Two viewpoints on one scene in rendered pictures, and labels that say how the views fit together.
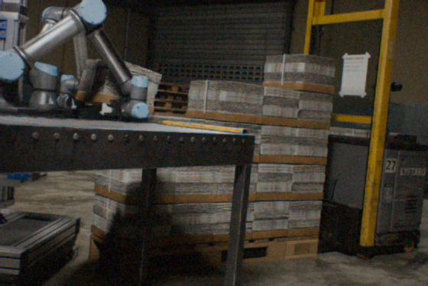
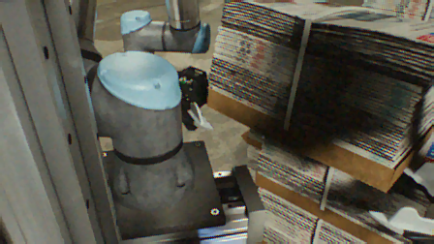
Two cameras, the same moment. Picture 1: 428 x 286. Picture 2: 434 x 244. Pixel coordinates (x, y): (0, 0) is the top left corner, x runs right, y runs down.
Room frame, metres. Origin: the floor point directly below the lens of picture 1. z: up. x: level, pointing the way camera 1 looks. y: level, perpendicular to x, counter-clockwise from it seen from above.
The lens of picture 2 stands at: (2.50, 0.91, 1.26)
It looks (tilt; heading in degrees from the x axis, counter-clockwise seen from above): 33 degrees down; 346
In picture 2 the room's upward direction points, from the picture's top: straight up
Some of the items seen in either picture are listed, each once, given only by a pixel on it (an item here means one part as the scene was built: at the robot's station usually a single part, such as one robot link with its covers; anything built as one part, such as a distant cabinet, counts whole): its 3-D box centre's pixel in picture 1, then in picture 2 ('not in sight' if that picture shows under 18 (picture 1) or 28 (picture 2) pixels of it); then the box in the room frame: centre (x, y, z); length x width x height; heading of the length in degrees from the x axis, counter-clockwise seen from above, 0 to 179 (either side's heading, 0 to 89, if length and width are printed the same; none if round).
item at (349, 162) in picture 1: (364, 190); not in sight; (4.26, -1.17, 0.40); 0.69 x 0.55 x 0.80; 37
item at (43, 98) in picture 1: (43, 98); (150, 159); (3.00, 0.90, 0.87); 0.15 x 0.15 x 0.10
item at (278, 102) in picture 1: (261, 105); not in sight; (3.61, -0.28, 0.95); 0.38 x 0.29 x 0.23; 36
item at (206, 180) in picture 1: (198, 189); (380, 162); (3.35, 0.06, 0.42); 1.17 x 0.39 x 0.83; 127
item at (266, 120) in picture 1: (260, 119); not in sight; (3.61, -0.28, 0.86); 0.38 x 0.29 x 0.04; 36
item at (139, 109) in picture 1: (137, 110); not in sight; (2.61, 0.36, 0.85); 0.11 x 0.08 x 0.09; 34
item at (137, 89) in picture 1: (138, 89); not in sight; (2.63, 0.36, 0.95); 0.11 x 0.08 x 0.11; 24
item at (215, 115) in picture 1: (223, 116); not in sight; (3.43, -0.05, 0.86); 0.38 x 0.29 x 0.04; 37
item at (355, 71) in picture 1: (346, 67); not in sight; (4.05, -0.89, 1.27); 0.57 x 0.01 x 0.65; 37
